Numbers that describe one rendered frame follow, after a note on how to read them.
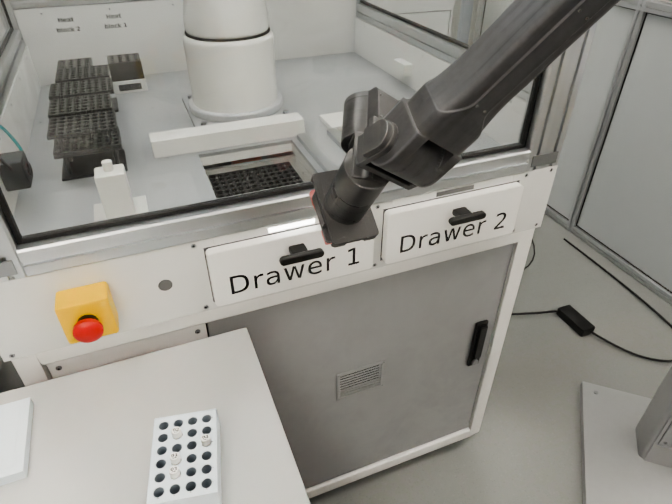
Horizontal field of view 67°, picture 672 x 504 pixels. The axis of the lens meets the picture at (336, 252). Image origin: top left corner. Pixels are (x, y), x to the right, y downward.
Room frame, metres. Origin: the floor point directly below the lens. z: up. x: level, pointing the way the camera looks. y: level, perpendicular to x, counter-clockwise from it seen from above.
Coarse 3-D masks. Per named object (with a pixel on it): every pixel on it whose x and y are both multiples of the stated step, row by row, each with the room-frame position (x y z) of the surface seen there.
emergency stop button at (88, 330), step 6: (90, 318) 0.53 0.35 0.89; (78, 324) 0.52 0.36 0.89; (84, 324) 0.52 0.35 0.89; (90, 324) 0.52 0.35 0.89; (96, 324) 0.52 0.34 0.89; (78, 330) 0.51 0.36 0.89; (84, 330) 0.51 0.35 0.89; (90, 330) 0.52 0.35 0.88; (96, 330) 0.52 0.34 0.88; (102, 330) 0.53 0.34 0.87; (78, 336) 0.51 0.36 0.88; (84, 336) 0.51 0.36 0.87; (90, 336) 0.51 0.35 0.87; (96, 336) 0.52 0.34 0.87; (84, 342) 0.51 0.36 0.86
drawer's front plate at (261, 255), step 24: (264, 240) 0.67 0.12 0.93; (288, 240) 0.68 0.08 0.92; (312, 240) 0.70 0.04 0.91; (360, 240) 0.73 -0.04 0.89; (216, 264) 0.64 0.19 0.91; (240, 264) 0.65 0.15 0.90; (264, 264) 0.67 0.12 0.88; (312, 264) 0.70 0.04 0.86; (336, 264) 0.71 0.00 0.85; (360, 264) 0.73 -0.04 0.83; (216, 288) 0.64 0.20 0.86; (240, 288) 0.65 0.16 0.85; (264, 288) 0.67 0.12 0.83; (288, 288) 0.68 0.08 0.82
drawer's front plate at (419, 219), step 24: (480, 192) 0.83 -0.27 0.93; (504, 192) 0.84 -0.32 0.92; (384, 216) 0.76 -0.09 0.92; (408, 216) 0.77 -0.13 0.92; (432, 216) 0.78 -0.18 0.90; (384, 240) 0.76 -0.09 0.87; (408, 240) 0.77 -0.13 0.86; (432, 240) 0.79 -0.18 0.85; (456, 240) 0.81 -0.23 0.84; (480, 240) 0.83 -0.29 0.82
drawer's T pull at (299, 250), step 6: (294, 246) 0.68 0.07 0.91; (300, 246) 0.68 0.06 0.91; (294, 252) 0.66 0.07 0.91; (300, 252) 0.66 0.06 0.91; (306, 252) 0.66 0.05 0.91; (312, 252) 0.66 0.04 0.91; (318, 252) 0.66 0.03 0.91; (282, 258) 0.65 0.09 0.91; (288, 258) 0.65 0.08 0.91; (294, 258) 0.65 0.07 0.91; (300, 258) 0.65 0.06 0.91; (306, 258) 0.66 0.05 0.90; (312, 258) 0.66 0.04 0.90; (282, 264) 0.64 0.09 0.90; (288, 264) 0.65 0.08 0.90
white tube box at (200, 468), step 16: (176, 416) 0.43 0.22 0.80; (192, 416) 0.43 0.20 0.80; (208, 416) 0.44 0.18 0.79; (160, 432) 0.41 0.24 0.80; (192, 432) 0.41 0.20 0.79; (208, 432) 0.42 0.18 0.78; (160, 448) 0.39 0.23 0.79; (176, 448) 0.39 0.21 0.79; (192, 448) 0.40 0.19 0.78; (208, 448) 0.38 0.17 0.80; (160, 464) 0.37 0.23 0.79; (192, 464) 0.36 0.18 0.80; (208, 464) 0.36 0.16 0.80; (160, 480) 0.35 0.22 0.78; (176, 480) 0.34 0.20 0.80; (192, 480) 0.34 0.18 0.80; (208, 480) 0.34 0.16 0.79; (160, 496) 0.33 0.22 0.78; (176, 496) 0.32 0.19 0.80; (192, 496) 0.32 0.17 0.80; (208, 496) 0.32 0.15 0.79
